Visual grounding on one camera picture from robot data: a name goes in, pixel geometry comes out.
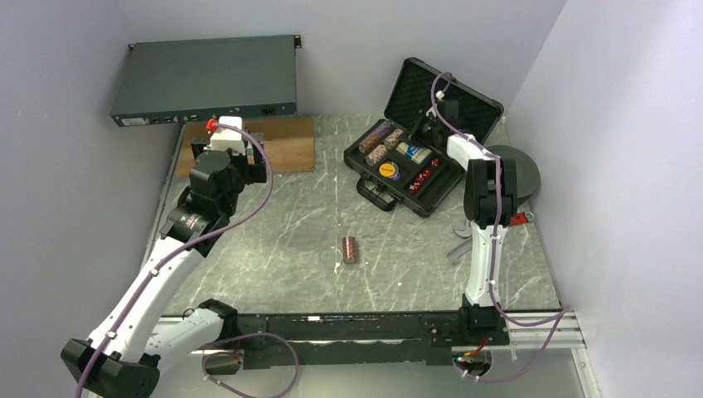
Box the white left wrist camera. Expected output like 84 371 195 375
206 116 246 154

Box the grey metal stand bracket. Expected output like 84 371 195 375
243 129 264 164

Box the red brown chip stack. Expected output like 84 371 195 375
342 235 358 264

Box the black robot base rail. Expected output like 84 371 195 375
204 307 510 370

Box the wooden board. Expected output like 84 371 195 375
175 117 315 177

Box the black poker set case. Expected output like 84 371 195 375
343 57 504 217

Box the dark grey round disc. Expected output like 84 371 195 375
487 145 541 205

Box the brown purple chip stack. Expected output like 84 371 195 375
358 120 394 153

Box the orange blue chip stack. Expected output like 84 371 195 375
365 144 388 166

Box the brown white chip stack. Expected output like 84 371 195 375
383 129 405 150

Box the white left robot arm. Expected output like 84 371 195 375
61 138 274 397

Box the grey rack network switch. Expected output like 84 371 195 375
109 34 303 127

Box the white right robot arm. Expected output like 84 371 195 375
411 98 518 344

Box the Texas Hold'em card box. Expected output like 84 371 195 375
395 142 432 164

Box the red handled adjustable wrench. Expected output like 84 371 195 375
453 211 535 239

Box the yellow big blind button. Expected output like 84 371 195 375
378 162 400 181

